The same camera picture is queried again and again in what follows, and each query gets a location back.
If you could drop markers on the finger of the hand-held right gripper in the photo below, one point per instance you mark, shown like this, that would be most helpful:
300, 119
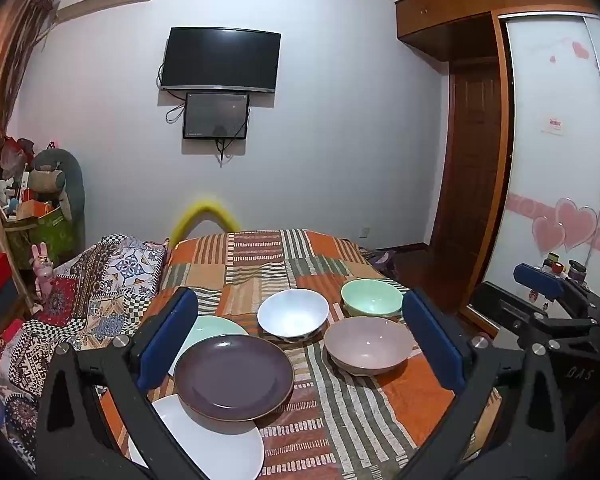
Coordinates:
537, 277
505, 302

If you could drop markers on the white wall socket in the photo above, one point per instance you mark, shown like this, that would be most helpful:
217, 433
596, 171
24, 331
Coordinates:
364, 232

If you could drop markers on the purple cloth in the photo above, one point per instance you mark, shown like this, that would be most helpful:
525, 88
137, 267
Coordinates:
380, 262

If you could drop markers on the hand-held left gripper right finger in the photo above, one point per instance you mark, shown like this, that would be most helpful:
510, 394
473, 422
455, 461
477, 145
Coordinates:
430, 340

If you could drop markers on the yellow curved cushion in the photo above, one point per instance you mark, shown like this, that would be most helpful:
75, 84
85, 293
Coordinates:
200, 207

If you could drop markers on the dark purple plate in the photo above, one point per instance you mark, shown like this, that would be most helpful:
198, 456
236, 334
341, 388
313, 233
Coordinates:
230, 380

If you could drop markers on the wooden overhead cabinet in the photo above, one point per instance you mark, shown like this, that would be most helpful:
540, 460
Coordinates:
445, 10

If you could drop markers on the small black wall monitor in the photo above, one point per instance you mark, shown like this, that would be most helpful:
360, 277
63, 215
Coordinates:
215, 115

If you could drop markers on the light green plate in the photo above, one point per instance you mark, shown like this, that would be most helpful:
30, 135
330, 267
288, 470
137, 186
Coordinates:
215, 327

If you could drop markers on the green paper bag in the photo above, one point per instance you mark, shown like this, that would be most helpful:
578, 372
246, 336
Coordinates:
45, 235

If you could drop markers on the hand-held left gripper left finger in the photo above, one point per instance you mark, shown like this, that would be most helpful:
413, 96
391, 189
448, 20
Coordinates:
172, 340

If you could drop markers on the white wardrobe with pink hearts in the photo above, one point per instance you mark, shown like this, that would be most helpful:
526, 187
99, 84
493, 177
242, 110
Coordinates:
550, 160

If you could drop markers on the red plastic bag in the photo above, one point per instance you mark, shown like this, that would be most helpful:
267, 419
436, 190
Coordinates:
15, 152

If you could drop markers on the pink rabbit toy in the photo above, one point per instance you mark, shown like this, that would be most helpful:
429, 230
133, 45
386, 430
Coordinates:
42, 275

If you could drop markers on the multicoloured patterned quilt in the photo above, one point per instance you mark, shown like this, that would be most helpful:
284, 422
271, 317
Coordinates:
105, 280

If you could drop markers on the pink bowl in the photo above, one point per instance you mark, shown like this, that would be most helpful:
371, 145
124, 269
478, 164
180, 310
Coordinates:
367, 345

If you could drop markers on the white plate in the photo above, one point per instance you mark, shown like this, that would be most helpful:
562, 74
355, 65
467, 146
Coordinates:
220, 450

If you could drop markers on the bundle of dried twigs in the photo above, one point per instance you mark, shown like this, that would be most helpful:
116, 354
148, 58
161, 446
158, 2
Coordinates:
30, 35

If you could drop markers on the orange striped patchwork blanket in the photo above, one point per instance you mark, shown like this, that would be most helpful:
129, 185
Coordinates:
360, 410

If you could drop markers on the light green bowl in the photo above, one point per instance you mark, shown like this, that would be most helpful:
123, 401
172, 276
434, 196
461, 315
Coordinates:
372, 297

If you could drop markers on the brown wooden door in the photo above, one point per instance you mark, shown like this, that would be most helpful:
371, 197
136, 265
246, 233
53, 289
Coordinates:
472, 160

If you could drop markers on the white bowl with dark spots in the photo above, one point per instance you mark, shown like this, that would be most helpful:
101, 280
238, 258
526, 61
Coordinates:
292, 312

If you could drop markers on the black wall television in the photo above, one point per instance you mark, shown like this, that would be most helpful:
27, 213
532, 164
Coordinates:
220, 57

